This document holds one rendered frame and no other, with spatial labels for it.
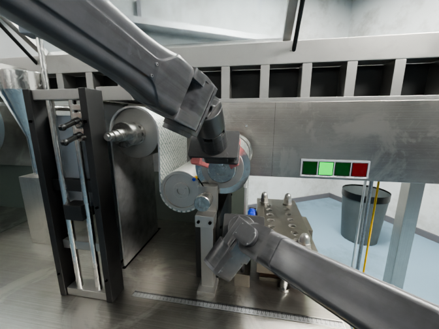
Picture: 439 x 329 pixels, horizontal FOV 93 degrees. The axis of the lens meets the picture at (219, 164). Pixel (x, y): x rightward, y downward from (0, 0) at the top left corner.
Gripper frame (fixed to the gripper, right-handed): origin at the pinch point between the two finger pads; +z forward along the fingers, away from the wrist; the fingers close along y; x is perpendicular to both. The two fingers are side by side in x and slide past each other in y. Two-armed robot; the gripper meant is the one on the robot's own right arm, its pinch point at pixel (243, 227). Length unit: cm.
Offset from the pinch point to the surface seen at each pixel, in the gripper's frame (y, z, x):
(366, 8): 146, 186, 309
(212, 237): -8.1, -5.8, -3.2
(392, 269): 72, 60, -14
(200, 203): -10.3, -14.9, 4.8
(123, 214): -38.2, -0.5, 0.3
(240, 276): -0.2, 2.6, -13.5
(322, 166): 28.3, 20.1, 25.5
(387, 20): 162, 174, 271
